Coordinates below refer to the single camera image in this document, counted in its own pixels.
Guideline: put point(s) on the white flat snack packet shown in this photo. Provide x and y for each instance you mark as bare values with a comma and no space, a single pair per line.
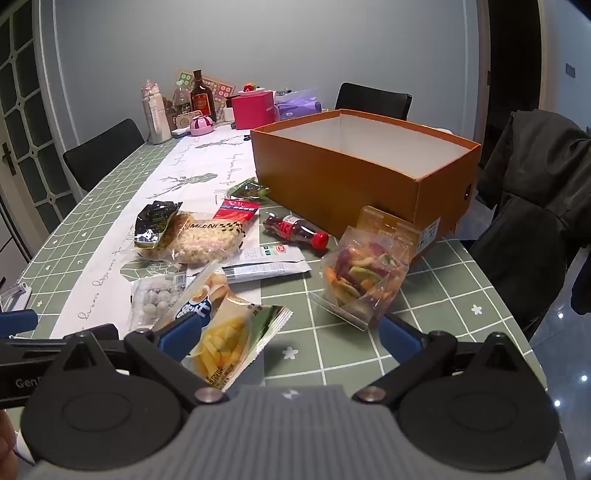
272,263

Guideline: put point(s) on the dotted sticker sheets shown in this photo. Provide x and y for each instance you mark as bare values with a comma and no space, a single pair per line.
217,85

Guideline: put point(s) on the purple tissue pack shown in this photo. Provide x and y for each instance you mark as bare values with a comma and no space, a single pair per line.
298,105

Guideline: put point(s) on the clear plastic bottle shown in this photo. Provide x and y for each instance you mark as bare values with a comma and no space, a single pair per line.
179,94

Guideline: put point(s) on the chocolate candy bottle red cap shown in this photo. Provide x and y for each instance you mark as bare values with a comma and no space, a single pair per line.
295,230

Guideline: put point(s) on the yellow fries snack packet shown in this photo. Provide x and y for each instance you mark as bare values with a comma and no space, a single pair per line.
231,337

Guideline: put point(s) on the red snack packet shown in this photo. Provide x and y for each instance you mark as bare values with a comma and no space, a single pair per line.
236,210

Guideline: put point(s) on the wall switch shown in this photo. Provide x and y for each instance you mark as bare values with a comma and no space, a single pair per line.
570,70

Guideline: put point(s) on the black gold snack packet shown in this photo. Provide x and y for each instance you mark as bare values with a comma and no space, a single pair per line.
154,221

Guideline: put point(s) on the beige small radio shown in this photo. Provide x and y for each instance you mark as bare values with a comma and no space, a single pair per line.
182,121

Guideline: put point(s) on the pink white drinking bottle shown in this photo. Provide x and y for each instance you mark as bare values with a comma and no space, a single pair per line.
154,115

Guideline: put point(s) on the dark jacket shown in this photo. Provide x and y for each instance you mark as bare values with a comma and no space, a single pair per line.
531,207

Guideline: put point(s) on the brown glass bottle red label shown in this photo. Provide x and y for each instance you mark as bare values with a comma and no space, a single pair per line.
202,99

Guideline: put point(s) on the green snack packet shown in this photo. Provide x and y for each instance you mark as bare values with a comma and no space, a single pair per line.
249,188

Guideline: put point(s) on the green grid tablecloth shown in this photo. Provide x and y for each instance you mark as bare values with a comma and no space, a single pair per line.
438,286

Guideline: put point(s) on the pink round gadget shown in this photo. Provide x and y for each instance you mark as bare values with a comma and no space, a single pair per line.
202,125

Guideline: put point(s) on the pink box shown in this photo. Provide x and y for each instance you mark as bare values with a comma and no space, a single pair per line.
253,110

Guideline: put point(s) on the clear bag of round candies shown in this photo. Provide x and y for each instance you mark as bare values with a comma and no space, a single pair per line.
154,300

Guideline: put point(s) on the clear plastic clip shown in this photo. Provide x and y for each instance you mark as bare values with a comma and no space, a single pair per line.
16,295

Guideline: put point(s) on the black chair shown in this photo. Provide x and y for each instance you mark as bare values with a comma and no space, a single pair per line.
374,101
101,152

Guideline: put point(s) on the white printed table runner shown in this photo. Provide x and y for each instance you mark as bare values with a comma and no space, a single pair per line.
194,161

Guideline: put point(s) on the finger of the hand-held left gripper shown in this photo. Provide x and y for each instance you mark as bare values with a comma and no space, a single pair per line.
102,331
18,320

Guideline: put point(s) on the clear vegetable chips package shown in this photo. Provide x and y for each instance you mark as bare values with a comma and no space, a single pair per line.
364,272

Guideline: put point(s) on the glass panel door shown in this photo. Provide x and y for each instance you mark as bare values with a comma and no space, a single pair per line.
27,138

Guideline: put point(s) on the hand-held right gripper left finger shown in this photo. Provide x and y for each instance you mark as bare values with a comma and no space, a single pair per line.
184,332

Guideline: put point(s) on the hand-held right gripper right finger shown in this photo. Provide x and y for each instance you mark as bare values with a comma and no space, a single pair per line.
398,333

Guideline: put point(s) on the checkered puffed snack bag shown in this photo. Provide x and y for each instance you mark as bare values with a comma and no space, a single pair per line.
203,240

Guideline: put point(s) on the orange cardboard box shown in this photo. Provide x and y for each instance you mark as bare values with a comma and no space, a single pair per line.
351,184

